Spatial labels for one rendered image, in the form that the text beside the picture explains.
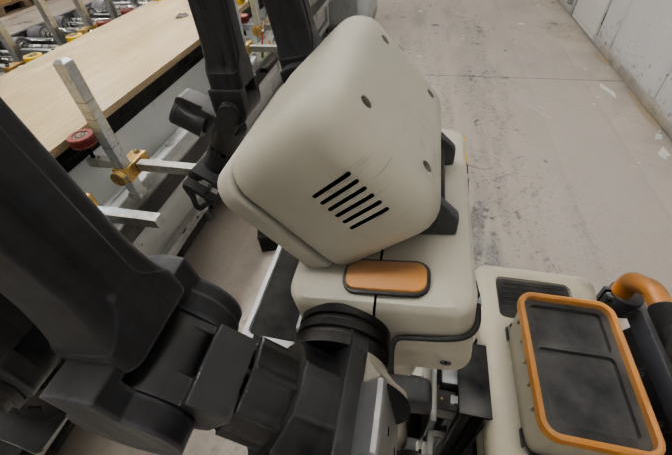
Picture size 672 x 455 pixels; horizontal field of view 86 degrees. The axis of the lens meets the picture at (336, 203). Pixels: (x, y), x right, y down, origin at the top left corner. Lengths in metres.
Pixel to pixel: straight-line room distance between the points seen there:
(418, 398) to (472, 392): 0.45
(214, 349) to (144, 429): 0.06
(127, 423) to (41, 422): 0.30
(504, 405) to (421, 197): 0.54
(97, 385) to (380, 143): 0.22
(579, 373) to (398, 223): 0.49
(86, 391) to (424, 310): 0.23
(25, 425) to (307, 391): 0.36
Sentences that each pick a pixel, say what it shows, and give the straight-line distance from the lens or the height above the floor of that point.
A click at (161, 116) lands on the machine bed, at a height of 0.72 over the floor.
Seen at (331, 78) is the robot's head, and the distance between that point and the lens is 0.27.
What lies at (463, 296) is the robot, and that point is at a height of 1.24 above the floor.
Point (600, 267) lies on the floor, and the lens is 2.19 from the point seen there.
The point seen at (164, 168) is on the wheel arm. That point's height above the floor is 0.81.
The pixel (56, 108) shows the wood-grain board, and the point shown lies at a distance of 1.72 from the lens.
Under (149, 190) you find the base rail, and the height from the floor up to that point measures 0.70.
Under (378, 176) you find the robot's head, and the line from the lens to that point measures 0.26.
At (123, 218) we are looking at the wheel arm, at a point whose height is 0.84.
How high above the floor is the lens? 1.50
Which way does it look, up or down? 43 degrees down
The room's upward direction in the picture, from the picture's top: 5 degrees counter-clockwise
